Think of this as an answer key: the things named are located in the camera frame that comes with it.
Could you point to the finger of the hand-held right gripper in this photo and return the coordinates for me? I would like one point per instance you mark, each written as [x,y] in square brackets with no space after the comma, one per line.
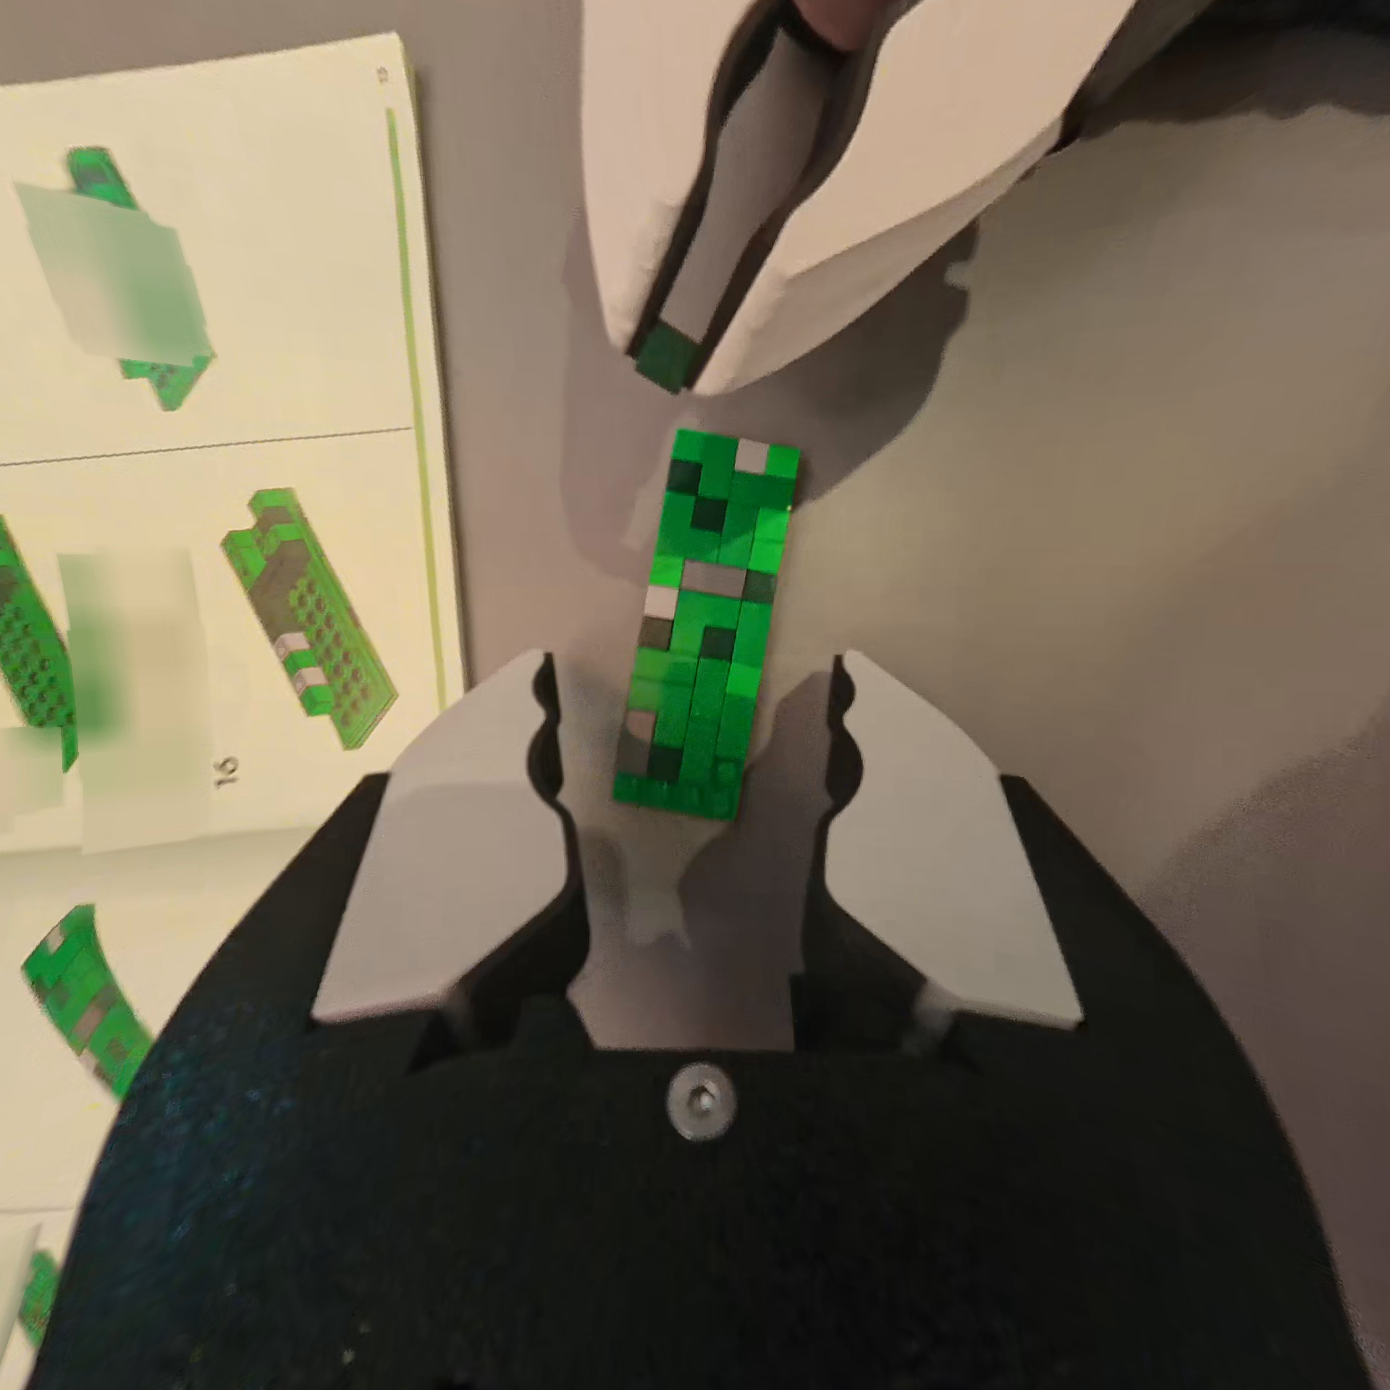
[922,163]
[640,163]

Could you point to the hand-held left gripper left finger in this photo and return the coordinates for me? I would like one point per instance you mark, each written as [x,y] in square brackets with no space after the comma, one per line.
[445,869]

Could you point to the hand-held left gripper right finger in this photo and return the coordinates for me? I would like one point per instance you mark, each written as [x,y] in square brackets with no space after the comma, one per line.
[956,869]

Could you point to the dark green brick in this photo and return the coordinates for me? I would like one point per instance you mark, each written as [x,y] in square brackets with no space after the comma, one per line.
[665,358]

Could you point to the green brick plate assembly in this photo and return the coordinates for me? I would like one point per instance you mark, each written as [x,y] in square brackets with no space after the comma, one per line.
[705,652]

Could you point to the grey desk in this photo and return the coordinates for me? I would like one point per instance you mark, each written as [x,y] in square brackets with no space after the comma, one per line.
[1086,488]

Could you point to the open instruction booklet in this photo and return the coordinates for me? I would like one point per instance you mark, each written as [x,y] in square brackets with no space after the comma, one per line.
[304,271]

